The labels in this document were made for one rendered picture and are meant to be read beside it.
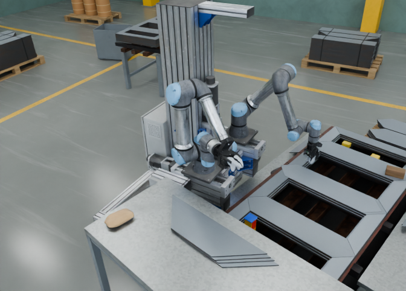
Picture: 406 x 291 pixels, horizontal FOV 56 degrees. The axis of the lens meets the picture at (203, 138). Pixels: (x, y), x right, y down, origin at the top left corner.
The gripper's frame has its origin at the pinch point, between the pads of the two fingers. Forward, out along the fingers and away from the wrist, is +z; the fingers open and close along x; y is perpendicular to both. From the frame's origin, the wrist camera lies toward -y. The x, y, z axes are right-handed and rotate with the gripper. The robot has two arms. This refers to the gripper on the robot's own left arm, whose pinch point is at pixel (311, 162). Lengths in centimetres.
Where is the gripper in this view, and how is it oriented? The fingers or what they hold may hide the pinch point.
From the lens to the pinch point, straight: 292.9
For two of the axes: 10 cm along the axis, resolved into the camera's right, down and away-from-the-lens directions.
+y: -6.9, 4.1, -6.0
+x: 7.3, 3.5, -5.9
